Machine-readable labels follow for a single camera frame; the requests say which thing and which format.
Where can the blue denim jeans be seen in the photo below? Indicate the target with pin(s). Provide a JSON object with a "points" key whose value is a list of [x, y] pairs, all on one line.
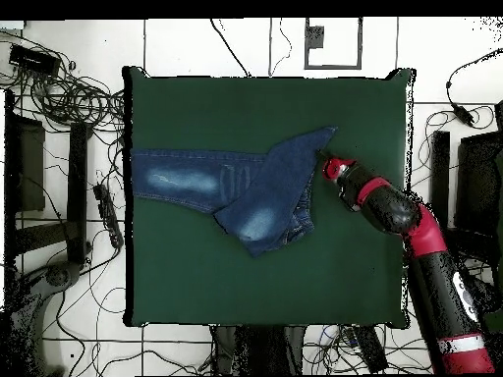
{"points": [[275, 188]]}

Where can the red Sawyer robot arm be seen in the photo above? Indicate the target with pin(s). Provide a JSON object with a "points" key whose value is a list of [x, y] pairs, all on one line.
{"points": [[444, 282]]}

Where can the small grey floor box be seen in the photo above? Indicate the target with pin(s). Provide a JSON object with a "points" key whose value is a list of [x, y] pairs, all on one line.
{"points": [[315, 37]]}

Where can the black power adapter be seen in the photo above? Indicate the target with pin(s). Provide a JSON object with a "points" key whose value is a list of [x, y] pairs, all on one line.
{"points": [[463, 114]]}

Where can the dark green table cloth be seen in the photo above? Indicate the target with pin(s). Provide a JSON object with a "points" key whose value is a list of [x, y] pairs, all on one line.
{"points": [[196, 282]]}

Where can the long black box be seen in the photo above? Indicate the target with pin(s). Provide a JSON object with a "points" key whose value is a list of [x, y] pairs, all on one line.
{"points": [[371, 349]]}

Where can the black power strip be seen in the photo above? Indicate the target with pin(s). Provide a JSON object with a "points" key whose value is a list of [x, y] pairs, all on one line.
{"points": [[107, 212]]}

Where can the grey wheeled base leg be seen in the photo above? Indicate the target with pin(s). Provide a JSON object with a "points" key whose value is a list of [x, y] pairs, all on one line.
{"points": [[59, 275]]}

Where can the black electronics box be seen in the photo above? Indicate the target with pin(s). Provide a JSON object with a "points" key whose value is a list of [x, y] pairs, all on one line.
{"points": [[33, 59]]}

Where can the grey square floor frame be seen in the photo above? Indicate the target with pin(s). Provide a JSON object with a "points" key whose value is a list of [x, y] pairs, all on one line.
{"points": [[333, 67]]}

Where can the black metal frame stand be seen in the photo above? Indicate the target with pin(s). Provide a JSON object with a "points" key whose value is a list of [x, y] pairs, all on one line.
{"points": [[479, 188], [77, 188]]}

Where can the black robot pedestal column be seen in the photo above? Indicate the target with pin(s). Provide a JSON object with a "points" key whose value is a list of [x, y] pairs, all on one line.
{"points": [[259, 349]]}

